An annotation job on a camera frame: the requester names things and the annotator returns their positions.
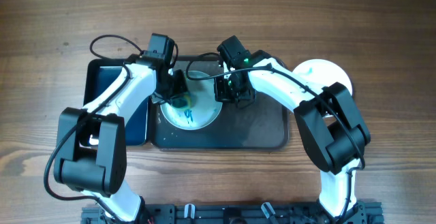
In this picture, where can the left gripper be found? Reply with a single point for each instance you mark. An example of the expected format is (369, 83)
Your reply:
(182, 87)

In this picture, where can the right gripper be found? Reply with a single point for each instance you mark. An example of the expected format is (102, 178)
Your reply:
(221, 94)

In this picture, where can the green yellow sponge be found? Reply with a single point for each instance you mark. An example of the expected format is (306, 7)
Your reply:
(181, 101)

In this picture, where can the white plate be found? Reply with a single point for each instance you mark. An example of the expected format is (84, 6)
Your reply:
(319, 73)
(202, 111)

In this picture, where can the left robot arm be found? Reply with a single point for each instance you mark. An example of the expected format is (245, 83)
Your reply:
(90, 156)

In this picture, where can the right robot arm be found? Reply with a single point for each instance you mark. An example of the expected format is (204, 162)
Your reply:
(331, 127)

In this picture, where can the brown serving tray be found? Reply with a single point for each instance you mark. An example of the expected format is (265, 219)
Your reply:
(264, 125)

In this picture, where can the black water-filled tray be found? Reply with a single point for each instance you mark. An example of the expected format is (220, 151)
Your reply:
(100, 75)

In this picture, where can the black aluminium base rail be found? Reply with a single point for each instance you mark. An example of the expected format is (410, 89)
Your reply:
(303, 212)

